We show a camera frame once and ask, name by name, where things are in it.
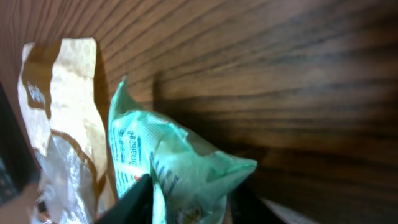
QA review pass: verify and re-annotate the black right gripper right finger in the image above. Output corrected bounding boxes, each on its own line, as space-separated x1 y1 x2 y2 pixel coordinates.
230 184 285 224

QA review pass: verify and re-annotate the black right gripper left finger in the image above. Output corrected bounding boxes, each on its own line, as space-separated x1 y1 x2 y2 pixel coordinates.
95 174 154 224

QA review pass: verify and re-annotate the teal snack packet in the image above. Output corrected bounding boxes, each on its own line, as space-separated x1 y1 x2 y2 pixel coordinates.
108 80 257 223

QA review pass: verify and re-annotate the brown snack pouch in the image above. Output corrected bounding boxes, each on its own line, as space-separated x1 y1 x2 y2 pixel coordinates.
17 38 114 223

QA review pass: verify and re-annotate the teal tissue pack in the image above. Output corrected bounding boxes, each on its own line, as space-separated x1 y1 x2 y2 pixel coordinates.
261 198 319 224

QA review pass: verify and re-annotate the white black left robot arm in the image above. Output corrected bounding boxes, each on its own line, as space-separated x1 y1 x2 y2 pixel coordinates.
1 88 39 205

